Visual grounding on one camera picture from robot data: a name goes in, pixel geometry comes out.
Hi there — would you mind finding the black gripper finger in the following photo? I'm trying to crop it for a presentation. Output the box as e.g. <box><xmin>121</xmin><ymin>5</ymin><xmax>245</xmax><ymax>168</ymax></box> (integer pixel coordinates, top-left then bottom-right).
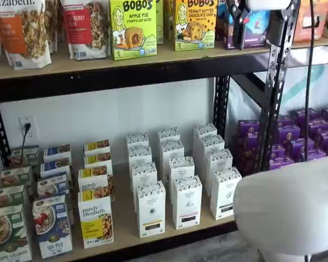
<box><xmin>226</xmin><ymin>0</ymin><xmax>245</xmax><ymax>51</ymax></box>
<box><xmin>239</xmin><ymin>0</ymin><xmax>253</xmax><ymax>25</ymax></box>

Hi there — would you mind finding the purple Zbar box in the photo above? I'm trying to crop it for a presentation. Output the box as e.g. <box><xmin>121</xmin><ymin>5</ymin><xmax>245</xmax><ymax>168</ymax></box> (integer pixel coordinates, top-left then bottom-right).
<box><xmin>217</xmin><ymin>0</ymin><xmax>272</xmax><ymax>51</ymax></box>

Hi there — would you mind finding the yellow Bobo's peanut butter box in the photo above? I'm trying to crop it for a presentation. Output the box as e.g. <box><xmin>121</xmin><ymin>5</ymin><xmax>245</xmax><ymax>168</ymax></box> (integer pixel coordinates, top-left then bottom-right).
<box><xmin>174</xmin><ymin>0</ymin><xmax>218</xmax><ymax>52</ymax></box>

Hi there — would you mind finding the orange snack box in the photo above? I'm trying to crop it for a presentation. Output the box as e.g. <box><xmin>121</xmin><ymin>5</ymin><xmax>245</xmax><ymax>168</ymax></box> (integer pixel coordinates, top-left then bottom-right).
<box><xmin>292</xmin><ymin>0</ymin><xmax>328</xmax><ymax>44</ymax></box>

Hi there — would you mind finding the wooden shelf board neighbouring rack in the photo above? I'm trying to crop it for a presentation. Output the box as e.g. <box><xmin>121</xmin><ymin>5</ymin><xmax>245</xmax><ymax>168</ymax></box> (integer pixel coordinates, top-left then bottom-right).
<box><xmin>267</xmin><ymin>37</ymin><xmax>328</xmax><ymax>50</ymax></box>

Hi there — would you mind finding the green Bobo's apple pie box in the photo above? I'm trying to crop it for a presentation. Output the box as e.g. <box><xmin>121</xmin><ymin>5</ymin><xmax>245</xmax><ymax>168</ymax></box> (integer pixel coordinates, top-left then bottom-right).
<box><xmin>110</xmin><ymin>0</ymin><xmax>158</xmax><ymax>61</ymax></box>
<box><xmin>155</xmin><ymin>0</ymin><xmax>165</xmax><ymax>45</ymax></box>

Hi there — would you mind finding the black metal shelf rack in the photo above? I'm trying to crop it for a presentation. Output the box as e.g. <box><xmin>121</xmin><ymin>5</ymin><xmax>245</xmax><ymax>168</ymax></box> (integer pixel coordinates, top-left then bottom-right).
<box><xmin>0</xmin><ymin>0</ymin><xmax>300</xmax><ymax>262</ymax></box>

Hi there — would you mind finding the white box pink strip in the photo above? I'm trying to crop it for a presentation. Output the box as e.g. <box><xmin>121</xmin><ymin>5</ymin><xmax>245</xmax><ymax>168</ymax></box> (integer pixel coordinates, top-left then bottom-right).
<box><xmin>168</xmin><ymin>156</ymin><xmax>196</xmax><ymax>182</ymax></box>
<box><xmin>172</xmin><ymin>175</ymin><xmax>203</xmax><ymax>230</ymax></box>
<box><xmin>159</xmin><ymin>139</ymin><xmax>185</xmax><ymax>164</ymax></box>
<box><xmin>156</xmin><ymin>127</ymin><xmax>181</xmax><ymax>143</ymax></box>

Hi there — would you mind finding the wooden shelf board with snacks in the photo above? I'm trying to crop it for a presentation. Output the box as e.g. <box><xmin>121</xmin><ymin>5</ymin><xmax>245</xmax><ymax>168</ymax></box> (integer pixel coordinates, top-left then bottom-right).
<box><xmin>0</xmin><ymin>40</ymin><xmax>273</xmax><ymax>80</ymax></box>

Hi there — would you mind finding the purely elizabeth yellow label box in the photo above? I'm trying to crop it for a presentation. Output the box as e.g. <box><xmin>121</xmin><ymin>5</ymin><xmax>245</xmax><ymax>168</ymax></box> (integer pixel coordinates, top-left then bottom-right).
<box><xmin>84</xmin><ymin>139</ymin><xmax>111</xmax><ymax>156</ymax></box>
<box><xmin>84</xmin><ymin>151</ymin><xmax>113</xmax><ymax>171</ymax></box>
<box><xmin>78</xmin><ymin>189</ymin><xmax>115</xmax><ymax>249</ymax></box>
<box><xmin>78</xmin><ymin>165</ymin><xmax>114</xmax><ymax>196</ymax></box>

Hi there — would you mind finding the wooden shelf board with boxes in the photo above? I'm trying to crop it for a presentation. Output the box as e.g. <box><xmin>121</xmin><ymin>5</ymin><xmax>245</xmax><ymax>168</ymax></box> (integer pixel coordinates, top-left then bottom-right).
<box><xmin>30</xmin><ymin>160</ymin><xmax>238</xmax><ymax>260</ymax></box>

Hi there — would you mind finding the green apple cinnamon oatmeal box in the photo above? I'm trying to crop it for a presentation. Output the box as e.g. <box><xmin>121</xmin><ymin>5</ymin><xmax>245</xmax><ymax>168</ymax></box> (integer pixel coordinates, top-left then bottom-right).
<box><xmin>0</xmin><ymin>204</ymin><xmax>33</xmax><ymax>262</ymax></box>
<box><xmin>0</xmin><ymin>165</ymin><xmax>33</xmax><ymax>189</ymax></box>
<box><xmin>9</xmin><ymin>145</ymin><xmax>40</xmax><ymax>168</ymax></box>
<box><xmin>0</xmin><ymin>184</ymin><xmax>27</xmax><ymax>210</ymax></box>

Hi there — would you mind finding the translucent plastic sheet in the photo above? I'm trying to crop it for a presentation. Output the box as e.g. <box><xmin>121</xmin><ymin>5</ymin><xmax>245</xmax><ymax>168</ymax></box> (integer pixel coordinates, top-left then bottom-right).
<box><xmin>229</xmin><ymin>46</ymin><xmax>328</xmax><ymax>132</ymax></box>

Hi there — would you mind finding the red label granola bag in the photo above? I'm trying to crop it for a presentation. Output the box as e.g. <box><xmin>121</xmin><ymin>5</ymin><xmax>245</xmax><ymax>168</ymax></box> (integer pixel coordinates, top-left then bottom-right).
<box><xmin>61</xmin><ymin>0</ymin><xmax>110</xmax><ymax>61</ymax></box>

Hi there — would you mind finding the white granola bag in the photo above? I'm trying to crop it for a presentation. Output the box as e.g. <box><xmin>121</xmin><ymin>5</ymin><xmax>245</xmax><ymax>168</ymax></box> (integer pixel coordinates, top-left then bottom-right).
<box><xmin>43</xmin><ymin>0</ymin><xmax>65</xmax><ymax>54</ymax></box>

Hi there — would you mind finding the orange label granola bag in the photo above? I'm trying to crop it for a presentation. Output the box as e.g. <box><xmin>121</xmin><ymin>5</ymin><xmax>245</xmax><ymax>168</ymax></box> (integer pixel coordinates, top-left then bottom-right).
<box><xmin>0</xmin><ymin>0</ymin><xmax>52</xmax><ymax>70</ymax></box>

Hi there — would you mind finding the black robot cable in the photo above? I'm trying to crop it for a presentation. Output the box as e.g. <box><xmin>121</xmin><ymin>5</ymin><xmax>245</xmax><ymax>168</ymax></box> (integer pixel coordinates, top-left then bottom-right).
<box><xmin>303</xmin><ymin>0</ymin><xmax>317</xmax><ymax>262</ymax></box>

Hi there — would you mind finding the white wall outlet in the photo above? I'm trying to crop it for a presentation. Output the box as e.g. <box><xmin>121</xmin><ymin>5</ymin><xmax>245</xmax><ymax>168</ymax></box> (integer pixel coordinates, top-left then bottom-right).
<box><xmin>19</xmin><ymin>116</ymin><xmax>37</xmax><ymax>140</ymax></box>

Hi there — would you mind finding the black power cord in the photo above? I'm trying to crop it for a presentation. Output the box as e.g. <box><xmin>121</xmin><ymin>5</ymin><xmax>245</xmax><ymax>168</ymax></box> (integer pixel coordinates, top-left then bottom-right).
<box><xmin>21</xmin><ymin>122</ymin><xmax>32</xmax><ymax>165</ymax></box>

